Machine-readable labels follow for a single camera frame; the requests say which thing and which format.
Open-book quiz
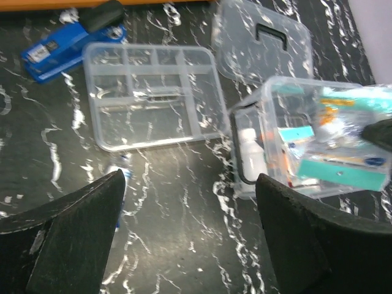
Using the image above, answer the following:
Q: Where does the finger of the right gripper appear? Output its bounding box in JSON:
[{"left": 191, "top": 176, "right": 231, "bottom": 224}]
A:
[{"left": 361, "top": 118, "right": 392, "bottom": 152}]

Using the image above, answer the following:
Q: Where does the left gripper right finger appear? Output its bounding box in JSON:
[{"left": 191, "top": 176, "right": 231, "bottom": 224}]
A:
[{"left": 255, "top": 174, "right": 391, "bottom": 293}]

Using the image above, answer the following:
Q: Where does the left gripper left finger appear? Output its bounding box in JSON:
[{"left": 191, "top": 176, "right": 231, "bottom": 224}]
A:
[{"left": 1, "top": 170, "right": 125, "bottom": 293}]

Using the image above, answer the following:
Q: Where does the clear medicine kit box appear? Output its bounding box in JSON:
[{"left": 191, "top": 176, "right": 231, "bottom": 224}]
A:
[{"left": 230, "top": 76, "right": 391, "bottom": 199}]

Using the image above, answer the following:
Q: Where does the white plastic bottle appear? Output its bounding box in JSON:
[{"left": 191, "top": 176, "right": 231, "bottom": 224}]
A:
[{"left": 238, "top": 128, "right": 268, "bottom": 182}]

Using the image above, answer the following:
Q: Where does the teal header cotton swab bag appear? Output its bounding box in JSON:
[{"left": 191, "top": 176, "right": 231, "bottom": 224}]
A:
[{"left": 278, "top": 126, "right": 391, "bottom": 192}]

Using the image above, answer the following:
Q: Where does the clear teal bandage packet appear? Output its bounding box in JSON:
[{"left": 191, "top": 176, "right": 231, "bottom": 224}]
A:
[{"left": 313, "top": 85, "right": 391, "bottom": 166}]

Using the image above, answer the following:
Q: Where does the brown medicine bottle orange cap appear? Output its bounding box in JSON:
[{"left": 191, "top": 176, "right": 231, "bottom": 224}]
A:
[{"left": 263, "top": 130, "right": 290, "bottom": 186}]

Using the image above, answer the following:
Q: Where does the blue white ointment tube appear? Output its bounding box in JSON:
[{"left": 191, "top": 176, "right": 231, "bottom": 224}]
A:
[{"left": 105, "top": 153, "right": 134, "bottom": 230}]

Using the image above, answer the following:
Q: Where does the clear divided organizer tray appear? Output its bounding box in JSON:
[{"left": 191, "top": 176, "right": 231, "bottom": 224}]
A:
[{"left": 83, "top": 43, "right": 230, "bottom": 153}]

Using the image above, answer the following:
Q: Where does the blue stapler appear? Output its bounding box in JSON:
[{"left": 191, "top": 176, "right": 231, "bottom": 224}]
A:
[{"left": 21, "top": 1, "right": 126, "bottom": 83}]

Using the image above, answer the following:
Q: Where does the orange wooden shelf rack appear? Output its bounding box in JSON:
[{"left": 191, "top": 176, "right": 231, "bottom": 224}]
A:
[{"left": 0, "top": 0, "right": 212, "bottom": 12}]

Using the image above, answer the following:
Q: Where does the clear lid with black handle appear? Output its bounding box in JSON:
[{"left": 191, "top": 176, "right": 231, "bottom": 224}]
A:
[{"left": 211, "top": 1, "right": 313, "bottom": 85}]

